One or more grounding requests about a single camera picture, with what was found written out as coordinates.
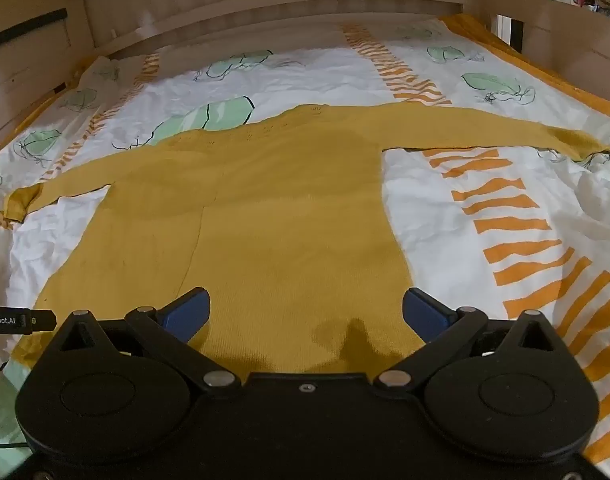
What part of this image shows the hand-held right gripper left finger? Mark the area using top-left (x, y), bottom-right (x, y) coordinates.
top-left (55, 287), bottom-right (241, 398)

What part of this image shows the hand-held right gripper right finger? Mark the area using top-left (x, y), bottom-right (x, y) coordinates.
top-left (372, 287), bottom-right (568, 397)

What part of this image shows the yellow knitted sweater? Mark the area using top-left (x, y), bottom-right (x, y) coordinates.
top-left (5, 104), bottom-right (610, 377)

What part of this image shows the white printed blanket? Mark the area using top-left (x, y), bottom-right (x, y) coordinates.
top-left (0, 15), bottom-right (610, 467)

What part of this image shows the orange bed sheet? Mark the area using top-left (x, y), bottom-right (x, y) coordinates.
top-left (442, 14), bottom-right (610, 123)

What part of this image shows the wooden bed frame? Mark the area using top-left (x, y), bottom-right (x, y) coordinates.
top-left (0, 0), bottom-right (610, 161)

